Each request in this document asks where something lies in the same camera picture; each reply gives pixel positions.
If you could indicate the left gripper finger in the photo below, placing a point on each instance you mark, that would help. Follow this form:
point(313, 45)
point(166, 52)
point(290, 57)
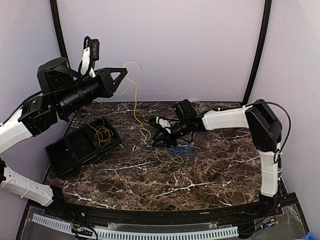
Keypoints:
point(121, 71)
point(116, 83)

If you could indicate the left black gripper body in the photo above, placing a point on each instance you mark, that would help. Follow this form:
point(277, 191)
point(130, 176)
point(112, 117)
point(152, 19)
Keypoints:
point(105, 89)

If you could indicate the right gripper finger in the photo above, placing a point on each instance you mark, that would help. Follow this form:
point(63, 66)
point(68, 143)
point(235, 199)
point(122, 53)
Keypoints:
point(160, 131)
point(159, 142)

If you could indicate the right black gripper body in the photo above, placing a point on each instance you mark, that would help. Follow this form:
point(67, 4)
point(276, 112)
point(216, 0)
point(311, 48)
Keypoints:
point(170, 140)

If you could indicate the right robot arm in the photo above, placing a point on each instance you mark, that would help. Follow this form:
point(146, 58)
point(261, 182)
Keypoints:
point(258, 117)

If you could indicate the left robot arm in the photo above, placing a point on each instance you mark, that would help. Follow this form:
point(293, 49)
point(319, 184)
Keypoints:
point(36, 114)

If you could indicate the black compartment tray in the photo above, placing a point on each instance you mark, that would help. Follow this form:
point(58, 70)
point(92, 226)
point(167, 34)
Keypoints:
point(82, 146)

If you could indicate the blue object at corner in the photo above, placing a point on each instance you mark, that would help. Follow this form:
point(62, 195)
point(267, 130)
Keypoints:
point(310, 236)

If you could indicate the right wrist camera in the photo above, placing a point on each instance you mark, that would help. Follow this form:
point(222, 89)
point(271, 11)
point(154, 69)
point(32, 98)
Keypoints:
point(160, 123)

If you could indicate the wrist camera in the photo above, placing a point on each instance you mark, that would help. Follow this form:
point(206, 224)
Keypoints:
point(90, 54)
point(160, 123)

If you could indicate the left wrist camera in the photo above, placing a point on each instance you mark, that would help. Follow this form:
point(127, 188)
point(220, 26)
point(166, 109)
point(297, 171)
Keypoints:
point(90, 54)

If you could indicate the left black frame post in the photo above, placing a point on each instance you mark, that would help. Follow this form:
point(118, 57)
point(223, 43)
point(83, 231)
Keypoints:
point(62, 47)

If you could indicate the black frame post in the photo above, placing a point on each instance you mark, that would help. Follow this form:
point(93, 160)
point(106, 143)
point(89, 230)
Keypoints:
point(62, 47)
point(259, 51)

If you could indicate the white slotted cable duct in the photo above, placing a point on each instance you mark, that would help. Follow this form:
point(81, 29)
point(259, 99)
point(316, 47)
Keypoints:
point(135, 232)

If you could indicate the black front rail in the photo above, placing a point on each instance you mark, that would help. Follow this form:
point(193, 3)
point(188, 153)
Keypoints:
point(245, 216)

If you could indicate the right black frame post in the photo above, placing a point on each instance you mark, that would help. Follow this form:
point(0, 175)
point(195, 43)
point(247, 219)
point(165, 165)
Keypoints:
point(259, 51)

